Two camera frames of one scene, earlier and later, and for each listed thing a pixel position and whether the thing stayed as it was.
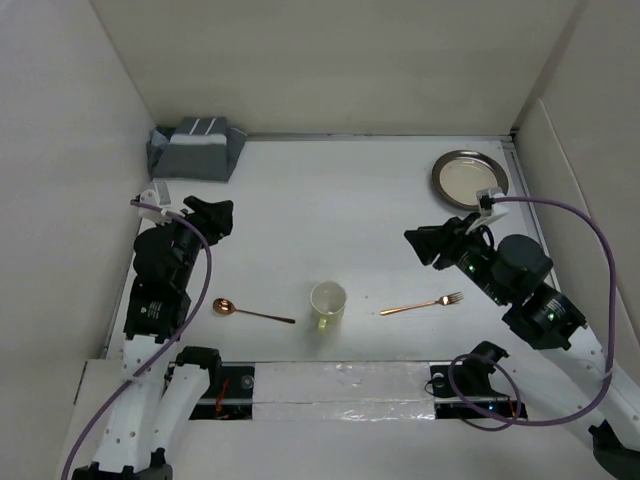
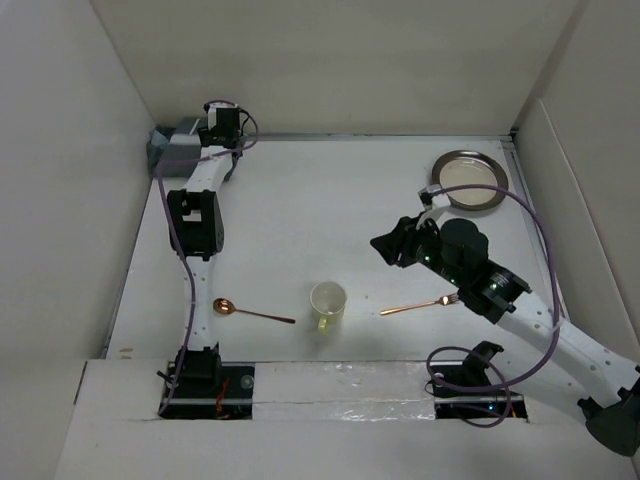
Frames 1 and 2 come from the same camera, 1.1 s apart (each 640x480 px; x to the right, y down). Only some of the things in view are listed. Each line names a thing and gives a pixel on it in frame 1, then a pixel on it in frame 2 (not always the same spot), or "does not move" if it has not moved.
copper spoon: (224, 306) does not move
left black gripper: (212, 218) -> (205, 132)
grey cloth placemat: (196, 149) does not move
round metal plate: (459, 175) does not move
